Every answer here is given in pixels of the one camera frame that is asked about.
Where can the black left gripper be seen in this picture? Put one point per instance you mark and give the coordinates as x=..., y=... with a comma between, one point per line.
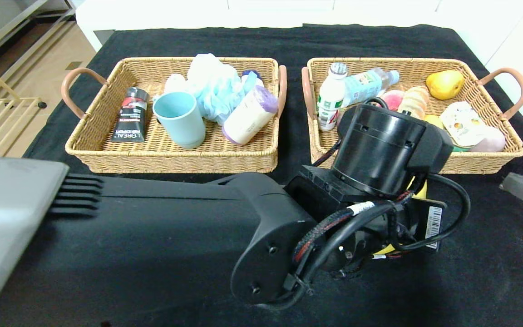
x=433, y=225

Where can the yellow toy banana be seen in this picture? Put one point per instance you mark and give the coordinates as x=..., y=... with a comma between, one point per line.
x=421, y=193

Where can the striped spiral bread roll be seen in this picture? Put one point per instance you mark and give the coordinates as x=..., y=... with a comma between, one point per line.
x=416, y=100

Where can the clear water bottle blue cap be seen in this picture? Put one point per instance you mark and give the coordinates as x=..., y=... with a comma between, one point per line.
x=366, y=86

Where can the white milk drink bottle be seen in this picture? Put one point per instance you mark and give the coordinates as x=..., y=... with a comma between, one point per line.
x=332, y=104

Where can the light blue bath pouf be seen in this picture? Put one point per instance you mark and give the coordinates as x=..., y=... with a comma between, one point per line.
x=216, y=91

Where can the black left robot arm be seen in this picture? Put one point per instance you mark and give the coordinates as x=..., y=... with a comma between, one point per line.
x=175, y=218

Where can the wicker basket holding food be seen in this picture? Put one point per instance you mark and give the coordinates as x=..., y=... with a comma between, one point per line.
x=425, y=68

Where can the wicker basket holding toiletries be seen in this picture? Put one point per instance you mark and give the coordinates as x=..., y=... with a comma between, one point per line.
x=152, y=154

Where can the beige oval toy potato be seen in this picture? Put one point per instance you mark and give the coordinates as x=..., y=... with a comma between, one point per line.
x=493, y=141

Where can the green tin can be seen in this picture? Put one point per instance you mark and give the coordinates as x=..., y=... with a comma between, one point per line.
x=460, y=148

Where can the white chewing gum pouch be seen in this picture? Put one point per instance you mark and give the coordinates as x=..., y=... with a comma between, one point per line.
x=463, y=122

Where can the yellow toy mango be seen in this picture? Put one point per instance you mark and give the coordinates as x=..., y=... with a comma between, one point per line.
x=434, y=121

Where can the white cupboard doors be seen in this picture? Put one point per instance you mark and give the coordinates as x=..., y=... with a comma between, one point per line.
x=515, y=36

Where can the yellow toy pear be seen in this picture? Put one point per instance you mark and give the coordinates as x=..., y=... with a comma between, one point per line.
x=444, y=85

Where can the pink toy peach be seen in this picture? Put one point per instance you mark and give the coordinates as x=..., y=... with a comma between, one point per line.
x=393, y=97

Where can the white bottle purple cap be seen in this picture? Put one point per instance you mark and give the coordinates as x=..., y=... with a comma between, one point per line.
x=245, y=119

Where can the white bottle blue cap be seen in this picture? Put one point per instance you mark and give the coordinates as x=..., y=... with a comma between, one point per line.
x=260, y=83

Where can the teal plastic mug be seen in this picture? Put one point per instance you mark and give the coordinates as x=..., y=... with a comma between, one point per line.
x=184, y=131

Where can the small white round-top bottle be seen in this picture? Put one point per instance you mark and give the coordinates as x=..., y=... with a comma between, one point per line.
x=174, y=84

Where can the black table cloth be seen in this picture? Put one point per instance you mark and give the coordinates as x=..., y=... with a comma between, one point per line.
x=198, y=41

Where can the black L'Oreal tube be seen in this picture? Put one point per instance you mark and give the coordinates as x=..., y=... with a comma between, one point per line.
x=130, y=117

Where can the beige wooden rolling rack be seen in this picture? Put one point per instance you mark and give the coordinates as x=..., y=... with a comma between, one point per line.
x=12, y=102

